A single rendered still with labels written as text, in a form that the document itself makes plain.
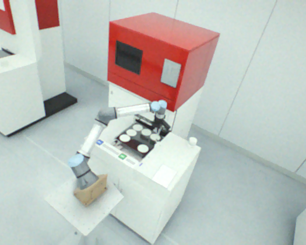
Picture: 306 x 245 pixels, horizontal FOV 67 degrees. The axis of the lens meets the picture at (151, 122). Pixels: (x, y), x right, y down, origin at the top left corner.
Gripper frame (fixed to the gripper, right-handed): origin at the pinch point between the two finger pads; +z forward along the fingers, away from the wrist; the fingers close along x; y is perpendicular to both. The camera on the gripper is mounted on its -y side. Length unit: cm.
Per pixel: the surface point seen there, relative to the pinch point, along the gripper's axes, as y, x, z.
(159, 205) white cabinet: -30, 48, 29
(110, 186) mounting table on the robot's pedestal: 10, 62, 19
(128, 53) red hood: 50, -17, -59
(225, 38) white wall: -7, -166, -56
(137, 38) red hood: 42, -16, -75
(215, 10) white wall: 16, -168, -84
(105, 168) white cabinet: 29, 43, 27
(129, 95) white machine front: 47, -21, -13
